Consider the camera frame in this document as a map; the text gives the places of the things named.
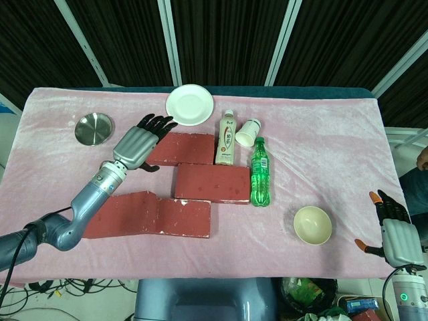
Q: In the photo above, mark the cream ceramic bowl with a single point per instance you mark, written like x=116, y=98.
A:
x=312, y=224

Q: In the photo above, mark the blue snack packet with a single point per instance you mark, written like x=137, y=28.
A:
x=362, y=305

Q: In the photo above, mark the beige milk tea bottle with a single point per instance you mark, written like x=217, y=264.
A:
x=226, y=140

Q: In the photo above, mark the black bin with green bag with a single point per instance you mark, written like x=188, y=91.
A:
x=309, y=291

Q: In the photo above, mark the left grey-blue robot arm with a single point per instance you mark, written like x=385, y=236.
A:
x=83, y=200

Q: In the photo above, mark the bystander blue jeans leg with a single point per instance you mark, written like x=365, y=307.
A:
x=416, y=194

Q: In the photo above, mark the white partition post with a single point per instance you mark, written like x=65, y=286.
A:
x=282, y=43
x=170, y=43
x=399, y=50
x=83, y=43

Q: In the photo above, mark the red cardboard box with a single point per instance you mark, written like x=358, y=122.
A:
x=364, y=316

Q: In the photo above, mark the white crumpled bag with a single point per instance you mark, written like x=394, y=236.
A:
x=326, y=316

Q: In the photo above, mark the black curtain panel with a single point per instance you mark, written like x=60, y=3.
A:
x=123, y=40
x=227, y=40
x=409, y=90
x=347, y=40
x=33, y=47

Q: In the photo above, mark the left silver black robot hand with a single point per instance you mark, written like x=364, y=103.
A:
x=135, y=145

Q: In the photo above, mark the pink velvet table cloth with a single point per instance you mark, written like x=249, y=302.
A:
x=317, y=167

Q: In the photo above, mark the red brick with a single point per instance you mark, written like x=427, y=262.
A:
x=187, y=219
x=187, y=147
x=130, y=214
x=212, y=182

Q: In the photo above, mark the stainless steel round dish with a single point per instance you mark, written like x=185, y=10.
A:
x=94, y=128

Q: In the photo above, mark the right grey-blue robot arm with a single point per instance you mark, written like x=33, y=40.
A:
x=409, y=294

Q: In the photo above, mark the green plastic soda bottle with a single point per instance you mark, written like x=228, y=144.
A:
x=261, y=174

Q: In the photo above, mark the blue white sign board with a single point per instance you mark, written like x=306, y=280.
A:
x=6, y=105

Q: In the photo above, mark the white round plate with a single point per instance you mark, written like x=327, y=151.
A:
x=189, y=104

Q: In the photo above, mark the white paper cup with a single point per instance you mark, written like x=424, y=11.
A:
x=249, y=133

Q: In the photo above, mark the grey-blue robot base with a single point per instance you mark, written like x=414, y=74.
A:
x=207, y=301

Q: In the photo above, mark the white metal rack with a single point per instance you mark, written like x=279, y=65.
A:
x=408, y=137

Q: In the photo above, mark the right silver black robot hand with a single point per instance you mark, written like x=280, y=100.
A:
x=399, y=240

